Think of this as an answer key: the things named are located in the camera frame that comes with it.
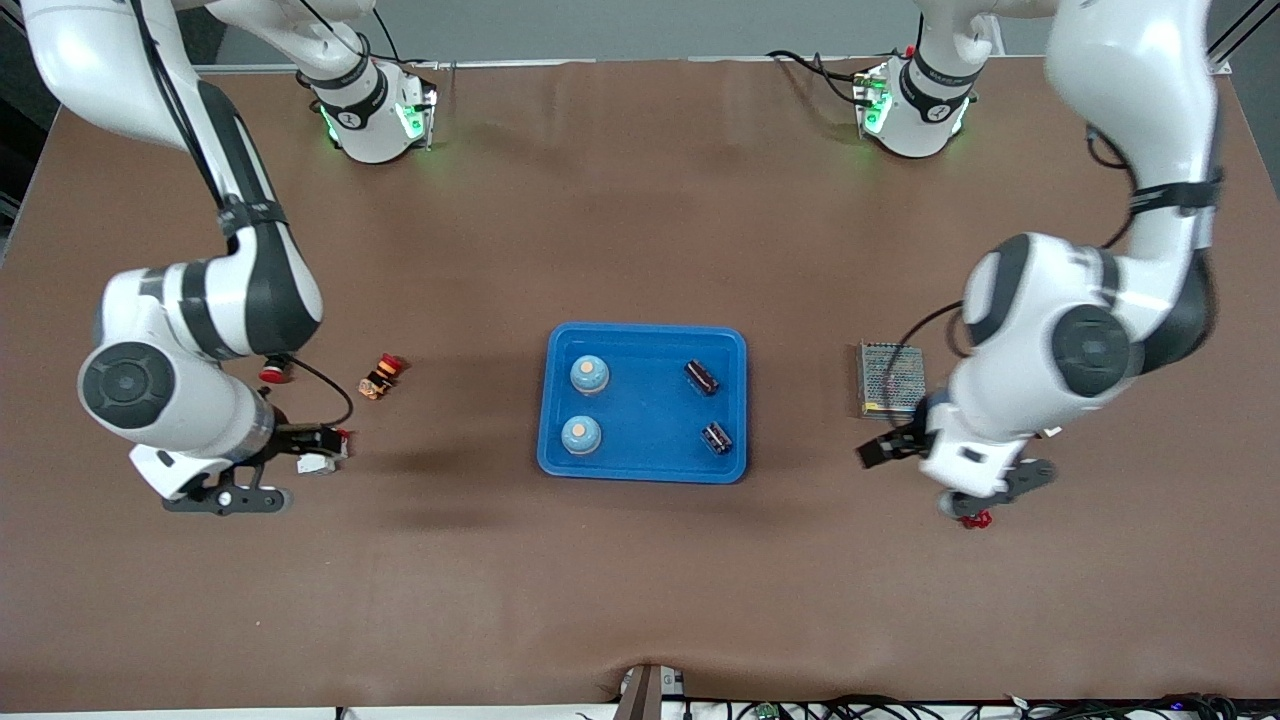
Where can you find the large black electrolytic capacitor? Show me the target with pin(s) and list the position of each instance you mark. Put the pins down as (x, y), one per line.
(702, 378)

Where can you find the small green circuit board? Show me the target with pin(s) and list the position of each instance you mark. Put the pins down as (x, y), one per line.
(765, 711)

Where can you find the blue round knob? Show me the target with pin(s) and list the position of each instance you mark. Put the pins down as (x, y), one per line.
(581, 437)
(589, 378)

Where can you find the orange red push switch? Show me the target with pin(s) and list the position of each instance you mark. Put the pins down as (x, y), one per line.
(378, 380)

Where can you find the aluminium frame profile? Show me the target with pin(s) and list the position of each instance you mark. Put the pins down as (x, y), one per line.
(1222, 62)

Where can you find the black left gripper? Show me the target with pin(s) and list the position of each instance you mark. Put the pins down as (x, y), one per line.
(903, 441)

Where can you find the brown table mat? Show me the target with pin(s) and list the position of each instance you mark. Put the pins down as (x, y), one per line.
(640, 220)

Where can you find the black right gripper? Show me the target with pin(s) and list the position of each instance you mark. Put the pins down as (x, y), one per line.
(291, 439)

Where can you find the white circuit breaker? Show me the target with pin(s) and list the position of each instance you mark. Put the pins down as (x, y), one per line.
(315, 464)

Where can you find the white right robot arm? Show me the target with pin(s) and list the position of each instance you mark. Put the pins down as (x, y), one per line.
(150, 300)

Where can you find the metal mesh power supply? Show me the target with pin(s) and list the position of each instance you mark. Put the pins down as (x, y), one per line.
(885, 385)

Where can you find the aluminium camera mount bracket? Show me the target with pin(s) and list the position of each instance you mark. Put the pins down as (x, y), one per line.
(645, 695)

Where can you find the small black relay module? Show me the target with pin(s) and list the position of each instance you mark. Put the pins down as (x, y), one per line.
(717, 438)

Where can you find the blue plastic tray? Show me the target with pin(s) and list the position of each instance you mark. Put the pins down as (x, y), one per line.
(645, 450)

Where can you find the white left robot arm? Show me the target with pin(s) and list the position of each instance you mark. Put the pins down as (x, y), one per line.
(1040, 280)

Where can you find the red emergency stop button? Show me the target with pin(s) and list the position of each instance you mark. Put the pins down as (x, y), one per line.
(272, 375)

